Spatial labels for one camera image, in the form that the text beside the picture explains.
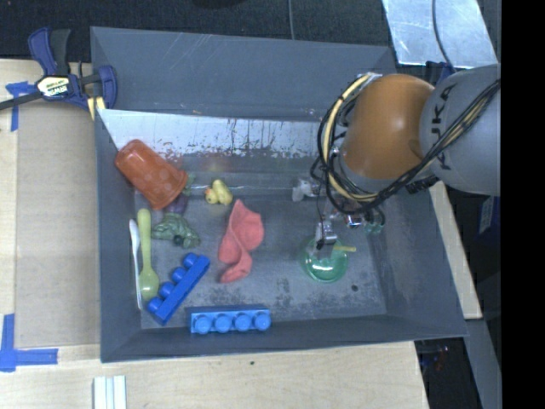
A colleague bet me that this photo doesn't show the clear green bowl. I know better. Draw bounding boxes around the clear green bowl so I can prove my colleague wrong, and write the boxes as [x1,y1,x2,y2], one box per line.
[302,233,350,284]

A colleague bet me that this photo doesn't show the small white crumpled object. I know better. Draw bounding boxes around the small white crumpled object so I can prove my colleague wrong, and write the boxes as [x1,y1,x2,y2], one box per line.
[291,178,318,203]

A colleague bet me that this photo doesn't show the pink cloth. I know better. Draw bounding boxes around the pink cloth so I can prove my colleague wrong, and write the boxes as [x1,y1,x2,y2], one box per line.
[217,199,266,285]

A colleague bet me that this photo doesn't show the yellow toy duck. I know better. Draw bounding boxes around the yellow toy duck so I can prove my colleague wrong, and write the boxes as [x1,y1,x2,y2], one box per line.
[204,179,234,206]

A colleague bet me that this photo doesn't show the blue studded toy brick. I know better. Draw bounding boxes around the blue studded toy brick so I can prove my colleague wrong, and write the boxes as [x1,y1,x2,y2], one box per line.
[146,252,211,327]
[186,304,273,336]

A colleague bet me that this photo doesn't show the purple and green toy vegetable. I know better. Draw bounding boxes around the purple and green toy vegetable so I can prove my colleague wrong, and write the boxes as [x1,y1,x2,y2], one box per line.
[165,172,198,215]

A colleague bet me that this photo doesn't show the grey metal bin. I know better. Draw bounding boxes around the grey metal bin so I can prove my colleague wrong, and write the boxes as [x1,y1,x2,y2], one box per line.
[89,26,470,364]

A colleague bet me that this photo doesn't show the yellow-green plastic spoon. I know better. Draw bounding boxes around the yellow-green plastic spoon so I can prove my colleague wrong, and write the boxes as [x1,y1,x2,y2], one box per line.
[136,207,161,302]

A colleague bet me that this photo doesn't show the orange plastic cup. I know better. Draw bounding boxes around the orange plastic cup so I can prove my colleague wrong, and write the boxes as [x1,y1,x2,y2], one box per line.
[114,138,190,211]

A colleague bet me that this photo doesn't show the white plastic spoon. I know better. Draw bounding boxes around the white plastic spoon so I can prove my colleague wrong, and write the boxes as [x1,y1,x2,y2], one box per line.
[128,218,144,311]

